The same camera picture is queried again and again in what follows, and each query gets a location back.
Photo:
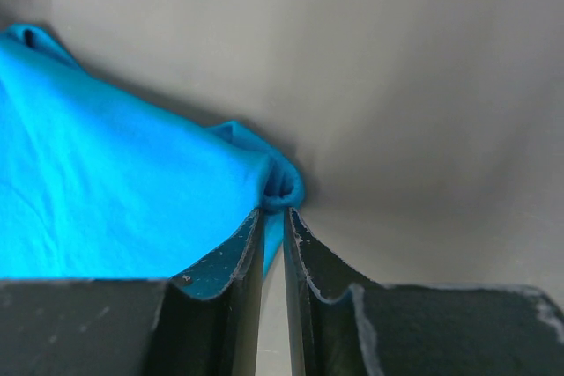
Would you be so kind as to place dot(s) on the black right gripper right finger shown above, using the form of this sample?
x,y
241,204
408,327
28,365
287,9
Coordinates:
x,y
344,323

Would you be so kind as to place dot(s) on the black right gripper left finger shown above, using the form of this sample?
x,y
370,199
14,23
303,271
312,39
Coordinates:
x,y
202,321

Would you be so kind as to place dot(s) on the blue t-shirt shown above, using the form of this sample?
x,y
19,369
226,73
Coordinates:
x,y
97,183

